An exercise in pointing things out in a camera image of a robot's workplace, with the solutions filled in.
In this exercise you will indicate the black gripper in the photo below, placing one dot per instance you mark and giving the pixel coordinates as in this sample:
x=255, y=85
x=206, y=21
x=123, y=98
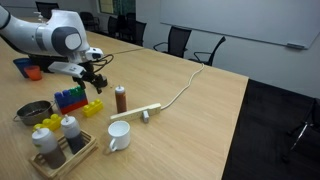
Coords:
x=90, y=75

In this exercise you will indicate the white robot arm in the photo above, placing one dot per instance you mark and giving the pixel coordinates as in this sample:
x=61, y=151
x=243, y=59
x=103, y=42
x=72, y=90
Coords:
x=26, y=33

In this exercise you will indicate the green toy block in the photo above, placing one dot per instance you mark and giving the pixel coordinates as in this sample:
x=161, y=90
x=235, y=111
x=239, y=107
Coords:
x=78, y=91

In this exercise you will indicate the red toy block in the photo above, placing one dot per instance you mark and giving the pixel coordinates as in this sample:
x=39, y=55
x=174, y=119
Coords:
x=75, y=106

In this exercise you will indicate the blue toy block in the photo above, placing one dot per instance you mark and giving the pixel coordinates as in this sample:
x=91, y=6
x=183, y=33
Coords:
x=65, y=100

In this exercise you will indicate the large yellow toy block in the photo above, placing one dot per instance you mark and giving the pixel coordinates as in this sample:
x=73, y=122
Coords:
x=51, y=123

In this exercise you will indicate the brown bottle white cap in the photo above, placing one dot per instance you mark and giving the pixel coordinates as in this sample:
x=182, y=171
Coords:
x=120, y=100

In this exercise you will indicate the cream power strip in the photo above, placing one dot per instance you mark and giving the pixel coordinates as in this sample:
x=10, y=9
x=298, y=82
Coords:
x=136, y=112

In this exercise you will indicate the squeeze bottle black sauce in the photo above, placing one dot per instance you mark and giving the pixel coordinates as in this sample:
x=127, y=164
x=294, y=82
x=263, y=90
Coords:
x=74, y=136

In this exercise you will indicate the black box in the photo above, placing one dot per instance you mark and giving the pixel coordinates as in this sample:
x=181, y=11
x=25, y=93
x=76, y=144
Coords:
x=40, y=63

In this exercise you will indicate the white mug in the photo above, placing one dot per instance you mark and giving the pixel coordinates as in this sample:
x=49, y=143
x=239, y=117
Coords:
x=119, y=135

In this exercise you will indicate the orange cup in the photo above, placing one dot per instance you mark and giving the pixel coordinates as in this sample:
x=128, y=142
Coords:
x=33, y=73

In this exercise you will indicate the grey plug adapter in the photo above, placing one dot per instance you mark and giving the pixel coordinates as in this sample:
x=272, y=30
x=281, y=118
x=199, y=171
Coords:
x=145, y=116

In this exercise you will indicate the metal bowl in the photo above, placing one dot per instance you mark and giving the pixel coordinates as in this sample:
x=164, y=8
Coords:
x=33, y=115

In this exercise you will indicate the wooden tray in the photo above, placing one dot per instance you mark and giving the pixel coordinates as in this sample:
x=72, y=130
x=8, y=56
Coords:
x=76, y=153

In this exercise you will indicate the blue cup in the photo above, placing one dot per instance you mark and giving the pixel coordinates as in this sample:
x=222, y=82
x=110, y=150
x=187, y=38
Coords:
x=20, y=65

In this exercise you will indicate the squeeze bottle brown sauce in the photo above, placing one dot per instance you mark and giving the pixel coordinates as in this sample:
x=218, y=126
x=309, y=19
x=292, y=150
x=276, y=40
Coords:
x=50, y=150

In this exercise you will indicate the window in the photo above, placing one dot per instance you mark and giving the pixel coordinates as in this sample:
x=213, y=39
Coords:
x=115, y=6

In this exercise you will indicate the whiteboard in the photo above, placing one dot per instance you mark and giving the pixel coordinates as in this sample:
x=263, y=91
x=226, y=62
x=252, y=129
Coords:
x=240, y=16

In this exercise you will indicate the whiteboard eraser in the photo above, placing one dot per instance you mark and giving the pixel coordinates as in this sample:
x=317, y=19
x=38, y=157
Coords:
x=296, y=46

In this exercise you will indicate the black folded stand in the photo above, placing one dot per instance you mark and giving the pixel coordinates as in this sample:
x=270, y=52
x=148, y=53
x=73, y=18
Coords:
x=301, y=133

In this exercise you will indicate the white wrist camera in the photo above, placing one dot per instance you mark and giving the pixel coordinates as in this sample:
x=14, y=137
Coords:
x=66, y=69

